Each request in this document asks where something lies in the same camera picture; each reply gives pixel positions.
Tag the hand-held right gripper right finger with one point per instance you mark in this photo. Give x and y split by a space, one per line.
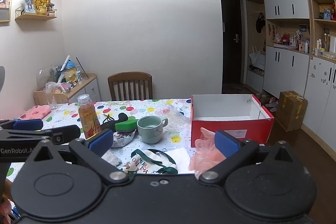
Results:
225 142

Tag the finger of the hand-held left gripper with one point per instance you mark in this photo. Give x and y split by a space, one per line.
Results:
65 133
27 124

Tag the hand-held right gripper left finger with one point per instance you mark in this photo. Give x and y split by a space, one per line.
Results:
101 142

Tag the pink mesh bath pouf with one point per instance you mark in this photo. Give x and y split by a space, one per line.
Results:
203 161

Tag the green sponge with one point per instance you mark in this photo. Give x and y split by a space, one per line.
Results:
126 124

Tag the black fabric pouch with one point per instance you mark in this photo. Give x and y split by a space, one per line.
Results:
122 117

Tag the red cardboard box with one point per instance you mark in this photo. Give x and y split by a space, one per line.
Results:
262 132

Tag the white paper napkin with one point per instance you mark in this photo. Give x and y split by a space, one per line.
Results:
183 159

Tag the festive print cloth bag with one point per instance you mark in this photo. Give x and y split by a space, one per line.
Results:
141 163

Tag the clear bubble wrap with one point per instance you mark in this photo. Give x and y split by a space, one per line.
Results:
173 115

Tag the person's left hand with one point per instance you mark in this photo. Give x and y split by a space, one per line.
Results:
4 212

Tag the pink cloth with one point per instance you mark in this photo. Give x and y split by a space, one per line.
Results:
35 112

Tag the polka dot tablecloth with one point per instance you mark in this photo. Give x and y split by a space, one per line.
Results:
68 113

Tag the silver snack wrapper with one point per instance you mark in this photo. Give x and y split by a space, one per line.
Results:
123 139

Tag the amber tea bottle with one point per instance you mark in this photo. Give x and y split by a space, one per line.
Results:
89 119

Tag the clear drinking glass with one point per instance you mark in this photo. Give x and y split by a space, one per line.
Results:
52 99

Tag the wooden side cabinet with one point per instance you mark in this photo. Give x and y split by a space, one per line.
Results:
89 90

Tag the pale green ceramic mug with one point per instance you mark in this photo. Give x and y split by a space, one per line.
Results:
151 132

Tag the pair of shoes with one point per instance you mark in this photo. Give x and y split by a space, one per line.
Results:
271 104

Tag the pile of toys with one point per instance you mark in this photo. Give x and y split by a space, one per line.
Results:
69 73

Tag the wooden dining chair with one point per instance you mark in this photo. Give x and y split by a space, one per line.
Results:
130 85

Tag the brown cardboard box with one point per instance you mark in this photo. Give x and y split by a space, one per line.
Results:
290 111

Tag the dark entrance door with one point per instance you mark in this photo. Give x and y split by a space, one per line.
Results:
231 61

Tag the white tote bag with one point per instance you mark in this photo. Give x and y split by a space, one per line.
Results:
258 61

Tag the white lower cabinet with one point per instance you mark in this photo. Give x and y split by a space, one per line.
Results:
288 77

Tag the black hanging bag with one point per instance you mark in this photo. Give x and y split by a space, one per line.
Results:
260 24

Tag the gold ornament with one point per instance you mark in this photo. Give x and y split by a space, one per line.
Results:
42 2

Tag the wooden display shelf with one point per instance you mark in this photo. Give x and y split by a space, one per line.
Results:
313 29

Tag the wooden wall shelf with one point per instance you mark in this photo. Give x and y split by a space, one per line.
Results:
35 17

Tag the standing photo frame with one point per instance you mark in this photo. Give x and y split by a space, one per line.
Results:
29 3

